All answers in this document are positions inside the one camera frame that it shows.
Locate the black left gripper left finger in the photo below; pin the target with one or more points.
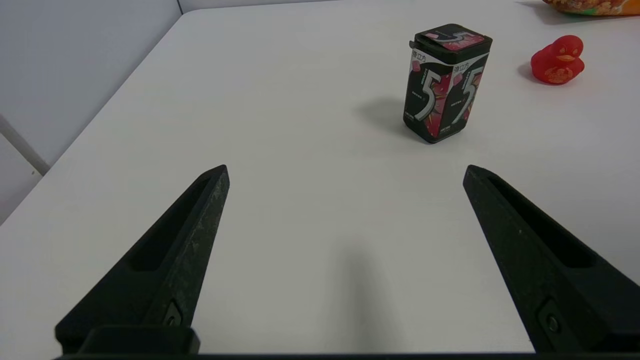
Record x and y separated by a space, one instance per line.
170 275

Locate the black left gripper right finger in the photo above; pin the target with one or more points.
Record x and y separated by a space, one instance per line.
550 275

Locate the white partition support bar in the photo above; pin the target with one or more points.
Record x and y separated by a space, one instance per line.
22 145

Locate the red rubber duck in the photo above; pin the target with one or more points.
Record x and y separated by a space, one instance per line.
556 62

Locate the black gum box with 5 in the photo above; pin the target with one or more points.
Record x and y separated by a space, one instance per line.
439 85

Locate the orange snack bag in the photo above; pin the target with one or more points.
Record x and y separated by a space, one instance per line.
597 7

